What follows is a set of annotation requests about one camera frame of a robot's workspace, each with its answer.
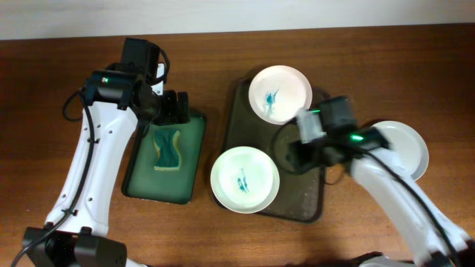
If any green and yellow sponge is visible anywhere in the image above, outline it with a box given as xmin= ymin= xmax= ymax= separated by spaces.
xmin=154 ymin=129 xmax=182 ymax=171

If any pale grey-blue plate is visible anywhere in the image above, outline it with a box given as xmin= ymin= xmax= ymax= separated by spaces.
xmin=373 ymin=121 xmax=429 ymax=181

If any green rectangular tray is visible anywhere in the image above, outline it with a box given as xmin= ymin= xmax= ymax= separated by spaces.
xmin=121 ymin=111 xmax=206 ymax=205

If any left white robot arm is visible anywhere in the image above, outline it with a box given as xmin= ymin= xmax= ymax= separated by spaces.
xmin=11 ymin=38 xmax=190 ymax=266

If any dark brown serving tray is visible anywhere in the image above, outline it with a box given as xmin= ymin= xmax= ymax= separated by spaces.
xmin=222 ymin=78 xmax=326 ymax=223

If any white plate pink rim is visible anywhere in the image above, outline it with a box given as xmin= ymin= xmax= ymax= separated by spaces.
xmin=248 ymin=65 xmax=313 ymax=125

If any white plate green stain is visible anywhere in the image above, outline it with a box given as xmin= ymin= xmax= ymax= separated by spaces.
xmin=210 ymin=146 xmax=280 ymax=214

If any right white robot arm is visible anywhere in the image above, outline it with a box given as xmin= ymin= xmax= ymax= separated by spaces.
xmin=287 ymin=96 xmax=474 ymax=266

